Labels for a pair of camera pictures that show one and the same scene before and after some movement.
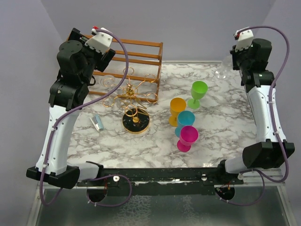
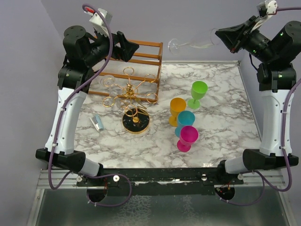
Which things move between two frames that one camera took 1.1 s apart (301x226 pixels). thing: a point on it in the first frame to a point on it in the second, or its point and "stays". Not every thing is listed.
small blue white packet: [97, 123] stays
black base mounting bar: [163, 182] stays
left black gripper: [102, 59] to [126, 48]
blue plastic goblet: [185, 118] stays
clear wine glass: [226, 66] to [211, 39]
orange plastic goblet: [177, 105] stays
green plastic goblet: [198, 90] stays
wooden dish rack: [144, 68] stays
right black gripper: [234, 53] to [234, 36]
